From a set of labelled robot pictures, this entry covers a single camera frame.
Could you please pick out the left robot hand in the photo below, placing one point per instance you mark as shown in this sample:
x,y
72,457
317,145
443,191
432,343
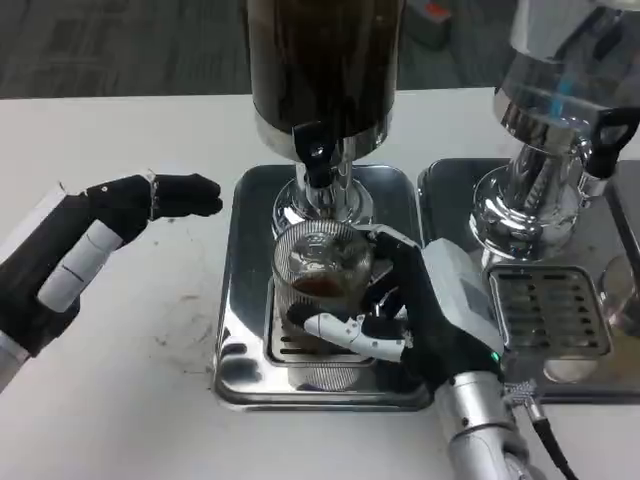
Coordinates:
x,y
120,205

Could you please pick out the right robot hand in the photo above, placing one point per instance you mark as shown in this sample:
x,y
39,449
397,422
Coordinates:
x,y
430,325

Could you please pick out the clear ribbed glass cup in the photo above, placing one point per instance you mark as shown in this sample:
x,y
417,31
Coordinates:
x,y
320,260

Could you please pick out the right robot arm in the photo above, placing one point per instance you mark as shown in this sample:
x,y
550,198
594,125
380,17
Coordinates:
x,y
475,430

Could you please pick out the slotted grid, clear dispenser tray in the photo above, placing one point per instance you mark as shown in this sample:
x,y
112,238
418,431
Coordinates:
x,y
545,310

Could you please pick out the steel tray under clear dispenser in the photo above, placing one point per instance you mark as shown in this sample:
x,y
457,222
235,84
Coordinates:
x,y
450,210

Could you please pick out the slotted grid, dark dispenser tray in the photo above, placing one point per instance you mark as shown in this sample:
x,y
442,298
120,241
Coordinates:
x,y
280,346

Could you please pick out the steel tray under dark dispenser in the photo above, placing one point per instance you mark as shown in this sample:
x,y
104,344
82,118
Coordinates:
x,y
245,300

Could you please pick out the black tap lever, dark dispenser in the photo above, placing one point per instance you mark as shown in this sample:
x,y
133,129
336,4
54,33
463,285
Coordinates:
x,y
315,150

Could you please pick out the clear steel drink dispenser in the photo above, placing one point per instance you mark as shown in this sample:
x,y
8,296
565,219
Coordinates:
x,y
540,100

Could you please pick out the dark drink dispenser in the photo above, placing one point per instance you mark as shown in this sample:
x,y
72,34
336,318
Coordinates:
x,y
325,60

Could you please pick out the black tap lever, clear dispenser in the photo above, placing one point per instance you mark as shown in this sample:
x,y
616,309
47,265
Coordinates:
x,y
610,145

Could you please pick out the black box with red label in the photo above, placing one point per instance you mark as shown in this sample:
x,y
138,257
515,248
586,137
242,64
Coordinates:
x,y
430,22

